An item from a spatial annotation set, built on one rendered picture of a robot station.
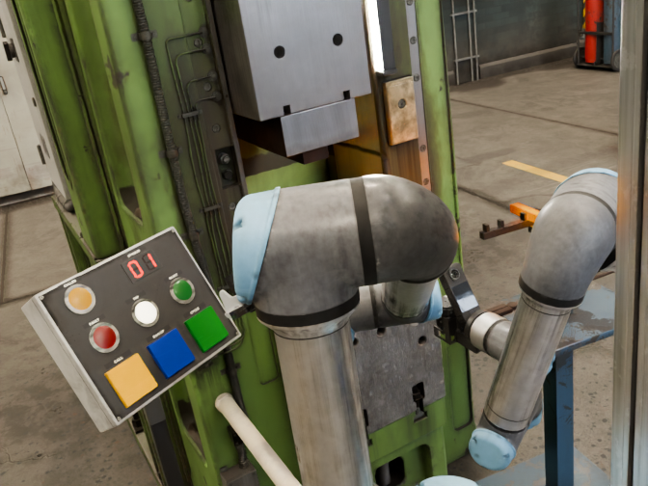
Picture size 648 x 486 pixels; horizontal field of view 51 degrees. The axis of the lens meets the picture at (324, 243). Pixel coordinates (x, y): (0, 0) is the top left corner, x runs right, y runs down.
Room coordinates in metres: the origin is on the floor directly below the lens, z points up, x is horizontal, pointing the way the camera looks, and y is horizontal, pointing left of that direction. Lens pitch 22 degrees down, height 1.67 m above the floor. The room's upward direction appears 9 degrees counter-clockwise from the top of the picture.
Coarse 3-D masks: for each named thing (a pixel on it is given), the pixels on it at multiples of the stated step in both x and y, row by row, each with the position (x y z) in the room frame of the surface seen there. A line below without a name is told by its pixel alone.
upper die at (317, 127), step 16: (304, 112) 1.56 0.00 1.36; (320, 112) 1.58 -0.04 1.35; (336, 112) 1.59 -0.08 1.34; (352, 112) 1.61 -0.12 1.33; (240, 128) 1.77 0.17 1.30; (256, 128) 1.67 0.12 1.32; (272, 128) 1.58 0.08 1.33; (288, 128) 1.54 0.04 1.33; (304, 128) 1.56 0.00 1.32; (320, 128) 1.57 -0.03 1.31; (336, 128) 1.59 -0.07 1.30; (352, 128) 1.61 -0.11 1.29; (256, 144) 1.69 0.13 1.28; (272, 144) 1.60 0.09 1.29; (288, 144) 1.54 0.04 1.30; (304, 144) 1.55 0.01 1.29; (320, 144) 1.57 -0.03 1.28
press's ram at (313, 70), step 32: (224, 0) 1.58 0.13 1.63; (256, 0) 1.53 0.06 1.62; (288, 0) 1.56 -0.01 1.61; (320, 0) 1.59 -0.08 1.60; (352, 0) 1.63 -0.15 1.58; (224, 32) 1.62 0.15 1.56; (256, 32) 1.52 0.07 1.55; (288, 32) 1.56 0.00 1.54; (320, 32) 1.59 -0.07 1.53; (352, 32) 1.63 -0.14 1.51; (224, 64) 1.65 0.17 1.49; (256, 64) 1.52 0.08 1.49; (288, 64) 1.55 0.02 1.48; (320, 64) 1.58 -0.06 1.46; (352, 64) 1.62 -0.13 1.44; (256, 96) 1.51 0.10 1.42; (288, 96) 1.54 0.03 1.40; (320, 96) 1.58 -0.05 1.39; (352, 96) 1.62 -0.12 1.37
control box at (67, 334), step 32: (128, 256) 1.27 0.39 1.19; (160, 256) 1.31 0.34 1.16; (192, 256) 1.35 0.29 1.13; (64, 288) 1.15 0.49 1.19; (96, 288) 1.19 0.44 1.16; (128, 288) 1.22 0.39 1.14; (160, 288) 1.26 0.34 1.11; (192, 288) 1.30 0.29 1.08; (32, 320) 1.14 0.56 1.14; (64, 320) 1.11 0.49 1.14; (96, 320) 1.14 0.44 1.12; (128, 320) 1.18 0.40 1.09; (160, 320) 1.21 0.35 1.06; (224, 320) 1.29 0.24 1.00; (64, 352) 1.09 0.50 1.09; (96, 352) 1.10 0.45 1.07; (128, 352) 1.13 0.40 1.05; (192, 352) 1.20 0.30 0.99; (96, 384) 1.06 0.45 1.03; (160, 384) 1.12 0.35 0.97; (96, 416) 1.06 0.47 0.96; (128, 416) 1.05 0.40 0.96
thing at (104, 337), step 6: (96, 330) 1.13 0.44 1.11; (102, 330) 1.13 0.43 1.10; (108, 330) 1.14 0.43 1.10; (96, 336) 1.12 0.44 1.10; (102, 336) 1.13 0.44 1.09; (108, 336) 1.13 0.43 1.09; (114, 336) 1.14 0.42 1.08; (96, 342) 1.11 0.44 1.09; (102, 342) 1.12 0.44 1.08; (108, 342) 1.12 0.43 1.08; (114, 342) 1.13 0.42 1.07
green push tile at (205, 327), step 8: (200, 312) 1.26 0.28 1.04; (208, 312) 1.27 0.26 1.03; (192, 320) 1.24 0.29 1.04; (200, 320) 1.25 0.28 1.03; (208, 320) 1.26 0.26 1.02; (216, 320) 1.27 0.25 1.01; (192, 328) 1.23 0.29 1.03; (200, 328) 1.24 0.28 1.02; (208, 328) 1.25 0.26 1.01; (216, 328) 1.26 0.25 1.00; (224, 328) 1.27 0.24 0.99; (192, 336) 1.23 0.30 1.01; (200, 336) 1.23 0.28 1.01; (208, 336) 1.24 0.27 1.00; (216, 336) 1.25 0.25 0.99; (224, 336) 1.26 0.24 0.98; (200, 344) 1.22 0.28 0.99; (208, 344) 1.22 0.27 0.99
